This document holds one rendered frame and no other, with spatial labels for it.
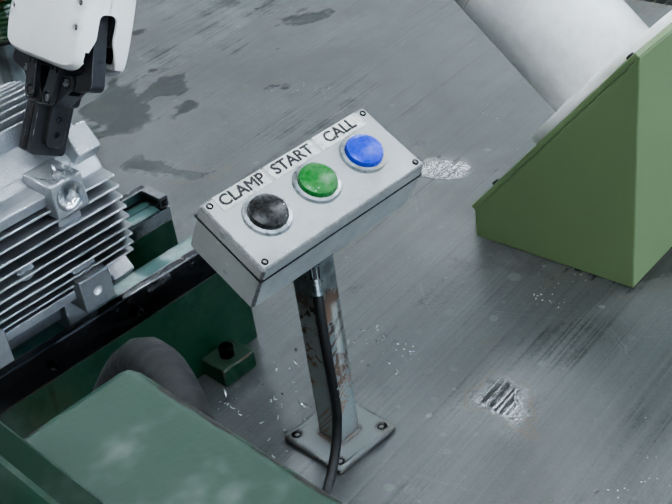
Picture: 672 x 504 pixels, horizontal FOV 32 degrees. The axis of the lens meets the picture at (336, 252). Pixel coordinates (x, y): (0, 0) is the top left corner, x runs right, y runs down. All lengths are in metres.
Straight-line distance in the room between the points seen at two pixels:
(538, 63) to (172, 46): 0.77
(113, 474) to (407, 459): 0.73
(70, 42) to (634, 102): 0.49
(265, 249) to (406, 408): 0.29
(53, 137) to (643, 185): 0.54
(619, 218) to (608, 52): 0.16
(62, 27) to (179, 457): 0.63
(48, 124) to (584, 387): 0.51
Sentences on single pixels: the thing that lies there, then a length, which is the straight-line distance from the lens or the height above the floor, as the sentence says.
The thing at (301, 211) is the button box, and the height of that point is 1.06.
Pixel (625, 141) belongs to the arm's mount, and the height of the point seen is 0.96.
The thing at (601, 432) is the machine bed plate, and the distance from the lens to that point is 1.02.
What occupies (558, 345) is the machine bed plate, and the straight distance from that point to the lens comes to 1.10.
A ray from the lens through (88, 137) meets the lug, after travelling 0.95.
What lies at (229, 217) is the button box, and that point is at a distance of 0.82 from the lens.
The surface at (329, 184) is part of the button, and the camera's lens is 0.85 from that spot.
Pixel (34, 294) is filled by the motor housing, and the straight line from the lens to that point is 0.95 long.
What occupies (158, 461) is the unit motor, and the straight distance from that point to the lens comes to 0.28.
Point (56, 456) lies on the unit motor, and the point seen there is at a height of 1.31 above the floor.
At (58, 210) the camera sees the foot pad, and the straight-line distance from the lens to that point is 0.92.
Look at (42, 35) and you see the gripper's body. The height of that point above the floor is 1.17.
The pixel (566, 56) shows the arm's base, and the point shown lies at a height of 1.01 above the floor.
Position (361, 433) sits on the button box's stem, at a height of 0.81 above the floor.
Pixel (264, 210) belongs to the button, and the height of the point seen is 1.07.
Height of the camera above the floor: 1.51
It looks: 34 degrees down
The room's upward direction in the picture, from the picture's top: 8 degrees counter-clockwise
